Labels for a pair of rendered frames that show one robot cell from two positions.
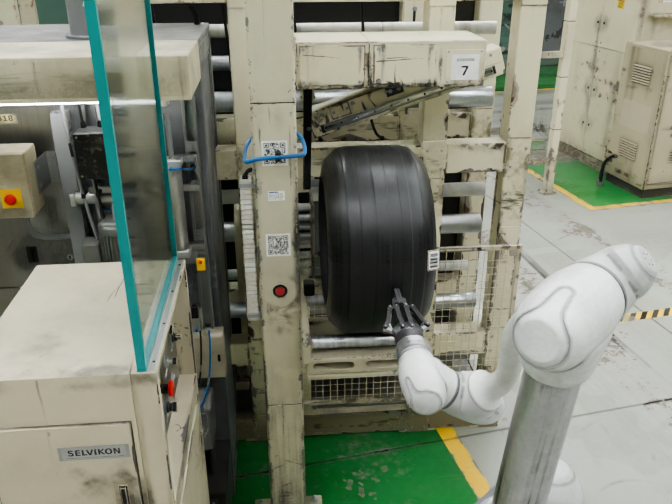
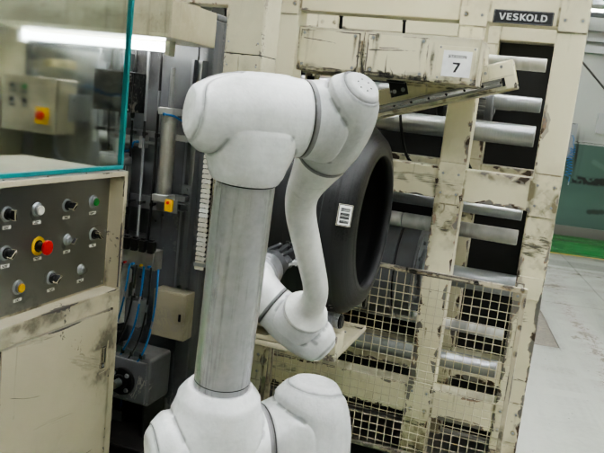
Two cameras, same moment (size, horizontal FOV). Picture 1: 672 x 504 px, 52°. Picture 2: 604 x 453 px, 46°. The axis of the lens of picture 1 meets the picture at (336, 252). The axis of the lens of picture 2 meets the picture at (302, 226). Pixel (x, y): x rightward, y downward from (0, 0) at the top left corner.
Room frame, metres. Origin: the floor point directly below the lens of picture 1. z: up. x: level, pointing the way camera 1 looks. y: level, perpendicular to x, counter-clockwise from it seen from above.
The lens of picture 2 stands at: (-0.01, -0.96, 1.52)
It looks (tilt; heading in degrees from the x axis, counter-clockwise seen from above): 10 degrees down; 24
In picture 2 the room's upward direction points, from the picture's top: 6 degrees clockwise
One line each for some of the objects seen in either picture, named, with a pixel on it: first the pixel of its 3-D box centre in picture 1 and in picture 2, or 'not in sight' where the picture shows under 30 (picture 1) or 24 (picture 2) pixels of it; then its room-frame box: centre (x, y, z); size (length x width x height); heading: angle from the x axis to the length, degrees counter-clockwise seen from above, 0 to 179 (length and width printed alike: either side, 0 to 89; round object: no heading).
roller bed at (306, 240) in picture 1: (287, 235); not in sight; (2.40, 0.18, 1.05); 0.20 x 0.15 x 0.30; 95
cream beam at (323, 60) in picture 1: (386, 59); (393, 58); (2.35, -0.17, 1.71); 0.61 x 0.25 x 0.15; 95
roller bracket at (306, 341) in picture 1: (304, 320); not in sight; (2.02, 0.11, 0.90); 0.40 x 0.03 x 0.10; 5
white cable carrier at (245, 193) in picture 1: (251, 250); (209, 198); (1.96, 0.26, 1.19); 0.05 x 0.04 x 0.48; 5
